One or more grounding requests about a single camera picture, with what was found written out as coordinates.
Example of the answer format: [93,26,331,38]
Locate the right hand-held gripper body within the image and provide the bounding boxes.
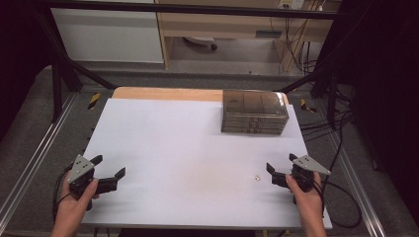
[290,154,332,205]

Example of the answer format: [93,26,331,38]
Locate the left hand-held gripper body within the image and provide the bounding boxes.
[66,154,100,202]

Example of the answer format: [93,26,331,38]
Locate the transparent brown drawer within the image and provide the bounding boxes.
[221,125,285,136]

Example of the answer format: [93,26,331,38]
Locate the transparent brown drawer box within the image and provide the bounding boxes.
[220,89,291,136]

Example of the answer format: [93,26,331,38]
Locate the person's right hand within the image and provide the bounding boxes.
[285,171,325,220]

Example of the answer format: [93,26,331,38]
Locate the person's left hand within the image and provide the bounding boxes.
[53,171,100,228]

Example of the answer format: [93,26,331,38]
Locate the yellow black tape strip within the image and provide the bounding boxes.
[87,92,102,112]
[298,98,318,114]

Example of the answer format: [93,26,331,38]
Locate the black metal stand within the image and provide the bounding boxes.
[33,9,119,123]
[280,58,341,131]

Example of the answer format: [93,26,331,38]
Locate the white table board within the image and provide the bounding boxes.
[81,98,334,230]

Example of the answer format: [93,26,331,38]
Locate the dark curtain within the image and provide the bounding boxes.
[337,0,419,228]
[0,0,53,144]

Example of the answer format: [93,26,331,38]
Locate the white cabinet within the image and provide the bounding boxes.
[49,0,165,64]

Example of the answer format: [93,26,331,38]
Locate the wooden desk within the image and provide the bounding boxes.
[153,0,342,73]

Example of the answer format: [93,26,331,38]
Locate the chair wheel base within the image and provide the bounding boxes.
[183,36,218,51]

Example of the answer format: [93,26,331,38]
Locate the white power strip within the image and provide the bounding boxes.
[278,0,306,11]

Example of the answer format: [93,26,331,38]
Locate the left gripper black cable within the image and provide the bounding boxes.
[51,165,76,223]

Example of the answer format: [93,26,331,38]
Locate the aluminium rail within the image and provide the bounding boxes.
[324,127,387,237]
[0,93,79,225]

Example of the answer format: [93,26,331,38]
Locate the black floor cables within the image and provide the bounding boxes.
[297,90,356,143]

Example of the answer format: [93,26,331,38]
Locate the hanging desk cables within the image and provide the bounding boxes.
[282,14,318,76]

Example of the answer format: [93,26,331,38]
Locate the black horizontal frame bar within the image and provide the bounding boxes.
[41,0,340,20]

